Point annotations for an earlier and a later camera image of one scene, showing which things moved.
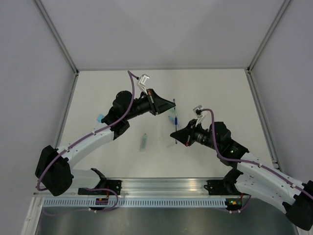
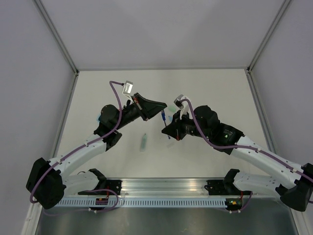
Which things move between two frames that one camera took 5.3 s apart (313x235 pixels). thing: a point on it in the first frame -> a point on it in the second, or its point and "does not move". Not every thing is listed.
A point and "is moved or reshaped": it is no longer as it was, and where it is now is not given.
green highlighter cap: [172, 110] does not move
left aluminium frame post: [56, 35] does not move
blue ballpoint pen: [176, 122] is moved or reshaped
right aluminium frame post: [285, 5] does not move
